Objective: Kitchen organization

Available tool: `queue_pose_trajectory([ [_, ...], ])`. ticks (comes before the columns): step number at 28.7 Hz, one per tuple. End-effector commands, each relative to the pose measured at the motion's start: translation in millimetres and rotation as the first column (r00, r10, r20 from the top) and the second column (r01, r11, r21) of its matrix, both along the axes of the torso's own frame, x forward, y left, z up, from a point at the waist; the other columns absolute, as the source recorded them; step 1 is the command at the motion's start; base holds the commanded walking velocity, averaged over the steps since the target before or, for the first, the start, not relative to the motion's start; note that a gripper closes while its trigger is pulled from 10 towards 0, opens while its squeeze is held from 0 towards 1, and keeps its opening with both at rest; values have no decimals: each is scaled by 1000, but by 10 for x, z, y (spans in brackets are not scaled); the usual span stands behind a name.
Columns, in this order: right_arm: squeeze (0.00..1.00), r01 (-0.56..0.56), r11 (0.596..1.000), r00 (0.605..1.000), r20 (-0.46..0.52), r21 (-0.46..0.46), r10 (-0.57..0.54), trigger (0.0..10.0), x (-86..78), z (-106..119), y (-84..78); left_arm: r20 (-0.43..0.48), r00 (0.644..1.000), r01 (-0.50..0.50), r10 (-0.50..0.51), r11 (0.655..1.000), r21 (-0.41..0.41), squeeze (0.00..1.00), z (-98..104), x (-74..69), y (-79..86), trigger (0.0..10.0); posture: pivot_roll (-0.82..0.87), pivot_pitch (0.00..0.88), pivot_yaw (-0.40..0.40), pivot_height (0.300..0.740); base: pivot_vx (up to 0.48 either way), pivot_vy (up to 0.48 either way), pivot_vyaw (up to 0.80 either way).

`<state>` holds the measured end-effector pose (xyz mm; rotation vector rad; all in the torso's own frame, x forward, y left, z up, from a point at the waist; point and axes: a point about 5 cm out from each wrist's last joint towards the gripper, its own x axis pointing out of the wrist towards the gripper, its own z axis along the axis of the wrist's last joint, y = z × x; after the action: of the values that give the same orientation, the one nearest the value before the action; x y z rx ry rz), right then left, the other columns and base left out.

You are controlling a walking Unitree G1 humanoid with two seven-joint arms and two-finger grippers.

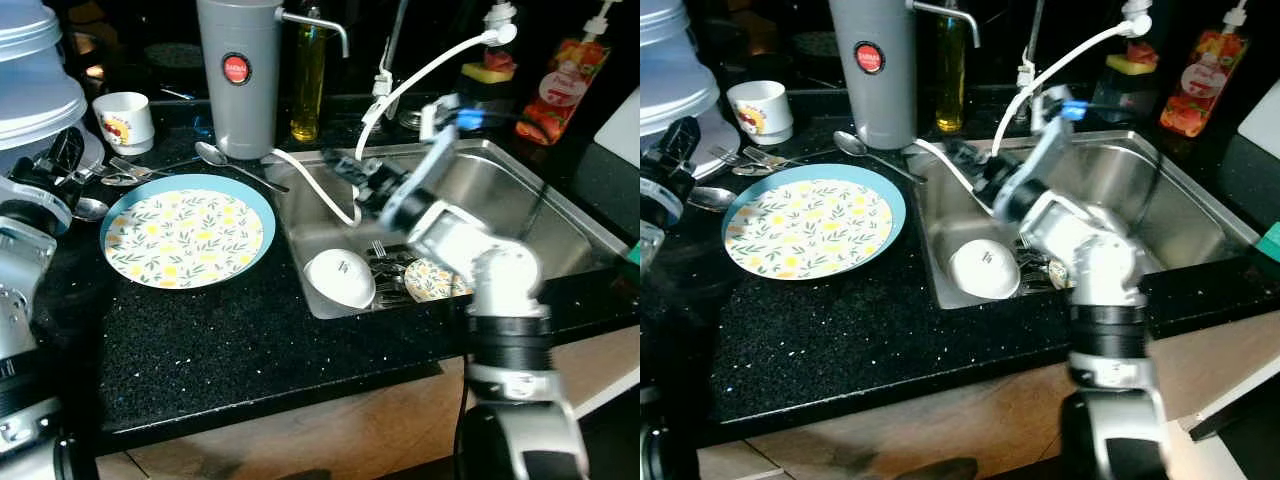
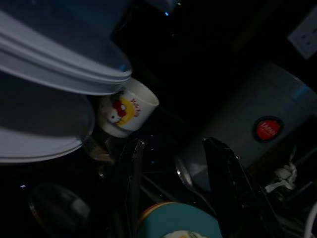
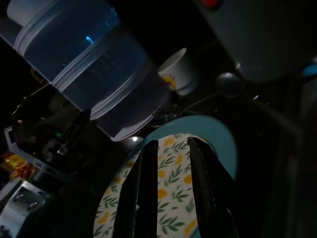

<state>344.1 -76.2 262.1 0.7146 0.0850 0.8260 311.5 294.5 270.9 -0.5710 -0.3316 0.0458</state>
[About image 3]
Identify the black kitchen utensil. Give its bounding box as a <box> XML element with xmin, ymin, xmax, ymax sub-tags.
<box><xmin>215</xmin><ymin>71</ymin><xmax>246</xmax><ymax>97</ymax></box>

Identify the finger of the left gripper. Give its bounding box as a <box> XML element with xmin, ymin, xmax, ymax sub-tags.
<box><xmin>66</xmin><ymin>109</ymin><xmax>92</xmax><ymax>152</ymax></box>

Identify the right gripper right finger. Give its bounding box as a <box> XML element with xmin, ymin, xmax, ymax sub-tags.
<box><xmin>187</xmin><ymin>136</ymin><xmax>241</xmax><ymax>238</ymax></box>

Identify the clear blue water jug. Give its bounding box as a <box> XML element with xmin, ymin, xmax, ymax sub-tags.
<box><xmin>7</xmin><ymin>0</ymin><xmax>173</xmax><ymax>142</ymax></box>

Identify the floral plate teal rim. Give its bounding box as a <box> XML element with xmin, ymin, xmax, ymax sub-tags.
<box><xmin>93</xmin><ymin>114</ymin><xmax>238</xmax><ymax>238</ymax></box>

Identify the grey appliance red button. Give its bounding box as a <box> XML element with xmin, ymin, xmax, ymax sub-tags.
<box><xmin>195</xmin><ymin>0</ymin><xmax>317</xmax><ymax>84</ymax></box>

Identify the red yellow snack packet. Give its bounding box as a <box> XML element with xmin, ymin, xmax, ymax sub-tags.
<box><xmin>0</xmin><ymin>151</ymin><xmax>33</xmax><ymax>180</ymax></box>

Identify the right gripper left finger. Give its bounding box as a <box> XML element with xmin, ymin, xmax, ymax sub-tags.
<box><xmin>112</xmin><ymin>139</ymin><xmax>159</xmax><ymax>238</ymax></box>

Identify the white floral cup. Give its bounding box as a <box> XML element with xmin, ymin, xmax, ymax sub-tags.
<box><xmin>158</xmin><ymin>47</ymin><xmax>199</xmax><ymax>97</ymax></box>

